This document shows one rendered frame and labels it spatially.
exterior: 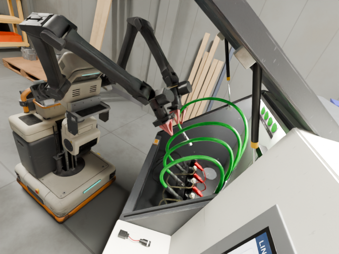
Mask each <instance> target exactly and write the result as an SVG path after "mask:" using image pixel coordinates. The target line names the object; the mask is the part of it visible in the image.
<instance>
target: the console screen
mask: <svg viewBox="0 0 339 254"><path fill-rule="evenodd" d="M200 254H297V252H296V249H295V247H294V244H293V242H292V239H291V237H290V234H289V232H288V229H287V227H286V224H285V221H284V219H283V216H282V214H281V212H280V209H279V207H278V205H277V204H276V205H274V206H272V207H271V208H269V209H268V210H266V211H265V212H263V213H261V214H260V215H258V216H257V217H255V218H254V219H252V220H251V221H249V222H248V223H246V224H245V225H243V226H242V227H240V228H239V229H237V230H235V231H234V232H232V233H231V234H229V235H228V236H226V237H225V238H223V239H222V240H220V241H219V242H217V243H216V244H214V245H213V246H211V247H209V248H208V249H206V250H205V251H203V252H202V253H200Z"/></svg>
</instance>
